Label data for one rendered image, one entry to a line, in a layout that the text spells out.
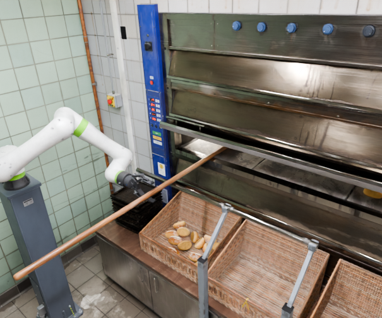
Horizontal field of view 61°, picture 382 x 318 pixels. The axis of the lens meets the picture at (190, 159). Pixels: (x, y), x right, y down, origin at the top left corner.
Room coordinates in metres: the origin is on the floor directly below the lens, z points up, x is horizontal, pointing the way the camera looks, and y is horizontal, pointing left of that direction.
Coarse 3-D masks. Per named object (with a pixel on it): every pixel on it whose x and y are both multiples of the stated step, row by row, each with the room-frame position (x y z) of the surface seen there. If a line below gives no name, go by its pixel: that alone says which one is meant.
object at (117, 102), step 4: (108, 96) 2.54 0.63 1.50; (112, 96) 2.51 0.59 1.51; (116, 96) 2.51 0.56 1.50; (120, 96) 2.54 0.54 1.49; (112, 100) 2.51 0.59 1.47; (116, 100) 2.51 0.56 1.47; (120, 100) 2.53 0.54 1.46; (108, 104) 2.55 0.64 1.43; (112, 104) 2.51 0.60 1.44; (116, 104) 2.50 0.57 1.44; (120, 104) 2.53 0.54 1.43
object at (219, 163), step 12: (192, 156) 2.08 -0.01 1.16; (204, 156) 2.04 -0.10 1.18; (228, 168) 1.88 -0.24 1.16; (240, 168) 1.85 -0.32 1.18; (264, 180) 1.71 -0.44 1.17; (276, 180) 1.68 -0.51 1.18; (300, 192) 1.56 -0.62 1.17; (312, 192) 1.54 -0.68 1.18; (324, 204) 1.47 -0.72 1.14; (336, 204) 1.43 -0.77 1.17; (348, 204) 1.41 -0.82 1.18; (360, 204) 1.41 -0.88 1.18; (360, 216) 1.35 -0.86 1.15; (372, 216) 1.31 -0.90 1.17
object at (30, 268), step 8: (216, 152) 2.05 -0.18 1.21; (200, 160) 1.93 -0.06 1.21; (192, 168) 1.84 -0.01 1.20; (176, 176) 1.74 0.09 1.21; (160, 184) 1.65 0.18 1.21; (168, 184) 1.67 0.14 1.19; (152, 192) 1.57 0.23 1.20; (136, 200) 1.50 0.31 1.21; (144, 200) 1.52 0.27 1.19; (128, 208) 1.44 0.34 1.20; (112, 216) 1.36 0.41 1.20; (96, 224) 1.30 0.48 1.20; (104, 224) 1.32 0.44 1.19; (88, 232) 1.25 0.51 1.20; (72, 240) 1.19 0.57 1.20; (80, 240) 1.21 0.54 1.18; (64, 248) 1.15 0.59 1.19; (48, 256) 1.09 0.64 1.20; (32, 264) 1.05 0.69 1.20; (40, 264) 1.06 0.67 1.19; (24, 272) 1.01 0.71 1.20; (16, 280) 0.98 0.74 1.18
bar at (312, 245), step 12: (192, 192) 1.60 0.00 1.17; (216, 204) 1.48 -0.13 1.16; (228, 204) 1.47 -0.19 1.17; (252, 216) 1.35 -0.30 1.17; (216, 228) 1.39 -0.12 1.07; (276, 228) 1.25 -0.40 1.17; (300, 240) 1.17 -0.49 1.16; (312, 240) 1.15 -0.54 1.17; (204, 252) 1.32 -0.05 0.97; (312, 252) 1.12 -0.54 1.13; (204, 264) 1.27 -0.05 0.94; (204, 276) 1.27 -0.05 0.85; (300, 276) 1.06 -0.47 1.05; (204, 288) 1.27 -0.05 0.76; (204, 300) 1.26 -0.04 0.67; (204, 312) 1.26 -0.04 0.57; (288, 312) 0.95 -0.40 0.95
